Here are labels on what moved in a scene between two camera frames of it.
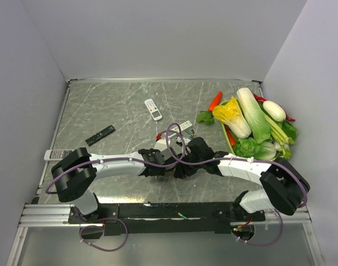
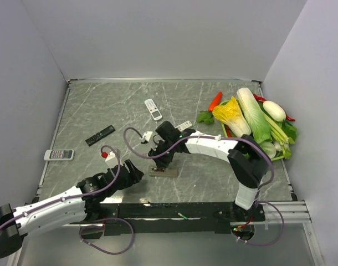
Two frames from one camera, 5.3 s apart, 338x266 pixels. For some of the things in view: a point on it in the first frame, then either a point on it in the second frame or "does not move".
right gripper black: (182, 171) -> (162, 162)
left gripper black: (153, 151) -> (134, 176)
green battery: (179, 213) does not move
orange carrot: (216, 101) does not move
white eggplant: (275, 111) does not move
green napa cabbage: (259, 119) does not move
